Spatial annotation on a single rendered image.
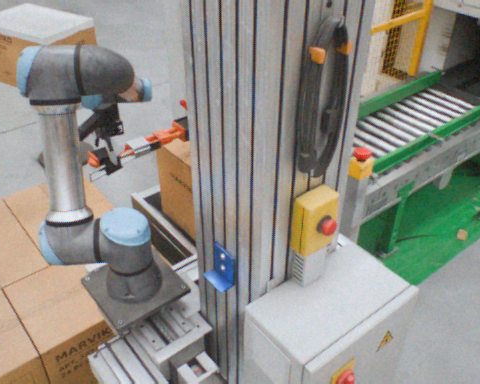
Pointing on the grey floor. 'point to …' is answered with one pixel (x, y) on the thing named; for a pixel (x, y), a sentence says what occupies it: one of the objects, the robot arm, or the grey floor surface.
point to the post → (359, 175)
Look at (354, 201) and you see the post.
